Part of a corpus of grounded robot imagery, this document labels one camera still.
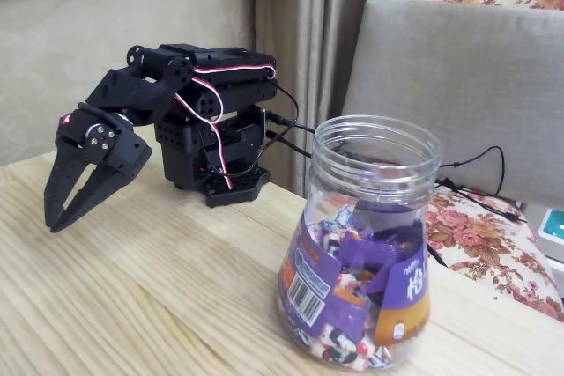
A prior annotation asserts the white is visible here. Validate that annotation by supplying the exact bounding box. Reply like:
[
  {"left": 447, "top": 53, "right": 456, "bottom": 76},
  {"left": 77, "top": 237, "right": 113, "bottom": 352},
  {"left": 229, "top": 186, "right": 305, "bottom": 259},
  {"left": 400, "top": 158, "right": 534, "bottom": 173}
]
[{"left": 323, "top": 325, "right": 372, "bottom": 363}]

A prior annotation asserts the clear plastic candy jar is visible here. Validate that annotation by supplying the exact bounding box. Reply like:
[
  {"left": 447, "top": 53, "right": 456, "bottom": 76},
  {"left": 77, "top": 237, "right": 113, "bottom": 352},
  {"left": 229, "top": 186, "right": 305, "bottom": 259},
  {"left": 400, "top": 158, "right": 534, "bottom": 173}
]
[{"left": 276, "top": 114, "right": 443, "bottom": 371}]

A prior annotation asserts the beige curtain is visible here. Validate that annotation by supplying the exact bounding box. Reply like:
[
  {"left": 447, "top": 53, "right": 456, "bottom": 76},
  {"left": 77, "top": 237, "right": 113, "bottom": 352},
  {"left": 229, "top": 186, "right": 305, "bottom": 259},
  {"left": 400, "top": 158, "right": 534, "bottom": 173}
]
[{"left": 253, "top": 0, "right": 397, "bottom": 199}]

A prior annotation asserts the grey chair backrest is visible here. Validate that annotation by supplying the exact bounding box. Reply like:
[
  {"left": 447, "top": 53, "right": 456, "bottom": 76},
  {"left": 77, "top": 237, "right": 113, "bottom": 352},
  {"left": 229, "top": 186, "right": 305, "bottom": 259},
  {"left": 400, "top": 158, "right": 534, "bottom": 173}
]
[{"left": 341, "top": 0, "right": 564, "bottom": 210}]

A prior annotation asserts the floral seat cushion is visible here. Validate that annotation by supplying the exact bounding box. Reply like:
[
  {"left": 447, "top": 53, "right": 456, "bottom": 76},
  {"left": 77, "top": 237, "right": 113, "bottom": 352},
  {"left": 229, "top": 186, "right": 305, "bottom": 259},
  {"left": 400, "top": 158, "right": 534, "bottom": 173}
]
[{"left": 425, "top": 190, "right": 564, "bottom": 322}]

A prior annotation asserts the white device with teal screen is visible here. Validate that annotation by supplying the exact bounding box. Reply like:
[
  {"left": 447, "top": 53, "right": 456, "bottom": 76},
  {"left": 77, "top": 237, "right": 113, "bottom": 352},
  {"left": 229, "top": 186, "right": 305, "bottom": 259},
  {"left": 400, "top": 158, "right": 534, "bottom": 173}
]
[{"left": 537, "top": 207, "right": 564, "bottom": 263}]

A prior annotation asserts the red white servo wire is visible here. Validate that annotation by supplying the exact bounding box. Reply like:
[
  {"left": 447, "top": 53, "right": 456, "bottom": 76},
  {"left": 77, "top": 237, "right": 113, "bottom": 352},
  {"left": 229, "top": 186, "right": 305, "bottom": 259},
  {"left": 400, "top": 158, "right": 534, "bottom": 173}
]
[{"left": 174, "top": 64, "right": 277, "bottom": 190}]

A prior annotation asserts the black cable with barrel plug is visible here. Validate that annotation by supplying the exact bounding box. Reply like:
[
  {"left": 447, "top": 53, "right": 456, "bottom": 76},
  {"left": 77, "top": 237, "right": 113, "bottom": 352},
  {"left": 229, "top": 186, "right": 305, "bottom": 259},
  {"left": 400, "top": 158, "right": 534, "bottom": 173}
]
[
  {"left": 267, "top": 112, "right": 317, "bottom": 134},
  {"left": 265, "top": 129, "right": 315, "bottom": 158}
]

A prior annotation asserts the thin black wire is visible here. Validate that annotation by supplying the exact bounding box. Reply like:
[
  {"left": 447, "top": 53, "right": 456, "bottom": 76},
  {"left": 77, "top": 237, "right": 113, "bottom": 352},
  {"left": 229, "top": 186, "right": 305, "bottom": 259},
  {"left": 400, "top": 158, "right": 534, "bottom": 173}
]
[{"left": 197, "top": 79, "right": 301, "bottom": 179}]

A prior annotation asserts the black cable with connector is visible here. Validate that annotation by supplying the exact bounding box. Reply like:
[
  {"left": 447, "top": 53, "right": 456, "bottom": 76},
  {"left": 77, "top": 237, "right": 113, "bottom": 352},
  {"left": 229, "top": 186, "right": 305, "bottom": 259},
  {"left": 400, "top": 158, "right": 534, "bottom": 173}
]
[{"left": 426, "top": 176, "right": 528, "bottom": 269}]

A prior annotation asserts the thin black looped cable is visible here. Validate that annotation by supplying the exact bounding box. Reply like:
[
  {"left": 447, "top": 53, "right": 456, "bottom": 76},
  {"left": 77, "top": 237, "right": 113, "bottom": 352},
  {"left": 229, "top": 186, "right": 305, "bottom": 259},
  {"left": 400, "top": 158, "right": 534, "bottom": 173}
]
[{"left": 440, "top": 145, "right": 506, "bottom": 197}]

